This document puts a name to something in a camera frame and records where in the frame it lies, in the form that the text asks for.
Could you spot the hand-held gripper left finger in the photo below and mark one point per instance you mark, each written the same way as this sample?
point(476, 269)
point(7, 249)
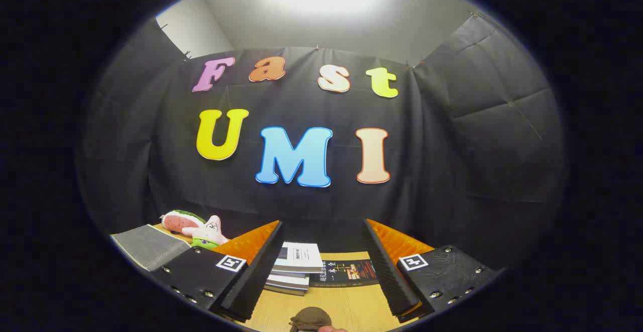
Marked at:
point(256, 277)

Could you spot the white picture cover book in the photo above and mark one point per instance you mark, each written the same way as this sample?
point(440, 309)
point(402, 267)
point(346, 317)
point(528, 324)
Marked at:
point(296, 256)

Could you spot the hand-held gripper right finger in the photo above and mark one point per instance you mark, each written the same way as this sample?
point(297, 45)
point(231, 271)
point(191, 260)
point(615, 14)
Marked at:
point(389, 277)

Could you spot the thick white book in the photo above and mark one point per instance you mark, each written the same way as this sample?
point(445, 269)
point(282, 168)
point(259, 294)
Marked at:
point(286, 282)

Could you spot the thin grey book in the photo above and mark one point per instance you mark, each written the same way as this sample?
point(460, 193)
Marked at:
point(289, 273)

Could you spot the pink starfish plush toy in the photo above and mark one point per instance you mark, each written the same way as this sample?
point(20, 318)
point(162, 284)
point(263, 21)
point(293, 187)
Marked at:
point(211, 231)

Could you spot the grey fabric storage box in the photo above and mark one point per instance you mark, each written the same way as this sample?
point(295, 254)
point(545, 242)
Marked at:
point(150, 246)

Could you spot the dark cover thick book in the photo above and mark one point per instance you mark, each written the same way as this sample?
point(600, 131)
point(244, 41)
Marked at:
point(284, 292)

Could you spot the watermelon slice plush toy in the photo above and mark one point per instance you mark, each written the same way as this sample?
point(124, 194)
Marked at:
point(176, 220)

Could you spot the black cover book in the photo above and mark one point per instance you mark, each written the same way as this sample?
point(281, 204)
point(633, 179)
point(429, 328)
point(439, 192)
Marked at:
point(346, 271)

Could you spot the brown fuzzy shoe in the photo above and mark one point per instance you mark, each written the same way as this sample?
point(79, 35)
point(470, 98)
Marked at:
point(309, 317)

